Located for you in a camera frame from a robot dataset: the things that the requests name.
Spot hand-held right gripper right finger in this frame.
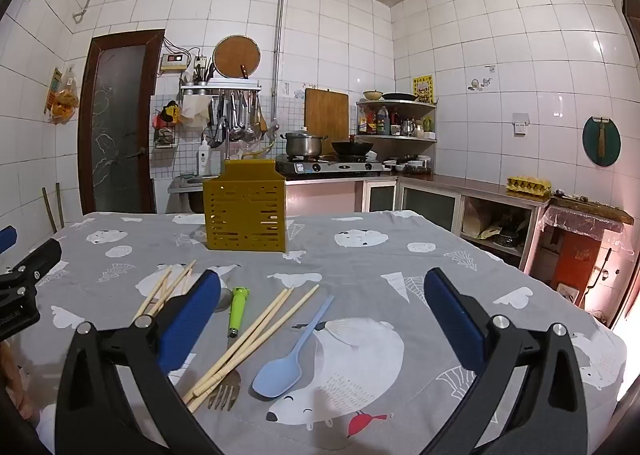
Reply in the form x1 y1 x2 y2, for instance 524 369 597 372
422 266 590 455

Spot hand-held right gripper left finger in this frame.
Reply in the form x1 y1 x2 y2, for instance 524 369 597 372
54 269 226 455

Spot yellow perforated utensil holder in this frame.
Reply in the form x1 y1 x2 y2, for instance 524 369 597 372
202 160 287 253

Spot person's left forearm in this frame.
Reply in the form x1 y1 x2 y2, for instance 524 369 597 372
0 340 36 423

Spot hanging kitchen utensils group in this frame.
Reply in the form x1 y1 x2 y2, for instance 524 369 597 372
207 91 268 146

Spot bamboo sticks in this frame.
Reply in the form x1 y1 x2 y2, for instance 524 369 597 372
42 182 66 232

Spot light blue plastic spoon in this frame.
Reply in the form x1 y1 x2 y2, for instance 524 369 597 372
251 295 335 400

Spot grey bear print tablecloth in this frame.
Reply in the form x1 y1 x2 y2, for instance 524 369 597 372
35 210 628 455

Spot steel kitchen sink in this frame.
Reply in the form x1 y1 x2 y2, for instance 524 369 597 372
167 174 208 214

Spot kitchen counter cabinet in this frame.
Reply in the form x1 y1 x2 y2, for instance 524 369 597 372
282 172 551 272

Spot red stand with plastic cover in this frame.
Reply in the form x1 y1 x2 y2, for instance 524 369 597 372
542 205 631 307

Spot hanging orange plastic bag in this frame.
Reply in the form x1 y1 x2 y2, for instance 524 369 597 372
47 77 81 124

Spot brown frosted glass door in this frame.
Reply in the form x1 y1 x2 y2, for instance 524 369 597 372
76 29 166 214

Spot yellow egg carton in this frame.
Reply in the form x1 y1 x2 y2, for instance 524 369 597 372
506 176 552 196

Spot white soap bottle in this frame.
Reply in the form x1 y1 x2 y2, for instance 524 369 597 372
196 137 213 176

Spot group of white bowls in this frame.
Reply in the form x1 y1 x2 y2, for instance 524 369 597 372
382 155 434 174

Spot thick wooden chopping block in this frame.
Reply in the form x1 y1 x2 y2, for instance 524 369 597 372
550 194 635 226

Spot metal corner shelf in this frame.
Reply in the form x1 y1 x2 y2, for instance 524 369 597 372
356 99 438 144

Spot yellow and red scrubbers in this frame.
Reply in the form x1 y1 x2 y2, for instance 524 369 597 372
152 100 182 130

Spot steel gas stove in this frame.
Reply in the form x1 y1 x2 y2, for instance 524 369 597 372
275 157 386 178

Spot black wok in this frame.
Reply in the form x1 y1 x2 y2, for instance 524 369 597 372
331 135 375 158

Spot steel cooking pot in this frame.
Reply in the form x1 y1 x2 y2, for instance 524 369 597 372
280 131 329 158

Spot hanging white cloth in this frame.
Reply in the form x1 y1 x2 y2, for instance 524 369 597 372
181 96 211 128

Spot rectangular wooden cutting board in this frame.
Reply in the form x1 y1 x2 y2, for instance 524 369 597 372
304 87 350 146

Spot round wooden board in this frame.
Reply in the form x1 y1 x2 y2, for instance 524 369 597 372
212 35 261 80

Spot green handled metal fork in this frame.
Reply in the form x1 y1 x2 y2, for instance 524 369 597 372
206 287 252 412

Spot metal wall rack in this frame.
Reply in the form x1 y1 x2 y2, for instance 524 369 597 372
180 80 263 96

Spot yellow wall poster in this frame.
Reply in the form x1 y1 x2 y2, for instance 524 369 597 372
412 75 434 104

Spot yellow wall switch box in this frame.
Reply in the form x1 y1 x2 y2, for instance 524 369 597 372
160 53 188 74

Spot green round wall board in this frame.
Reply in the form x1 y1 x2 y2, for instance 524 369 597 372
582 116 622 167

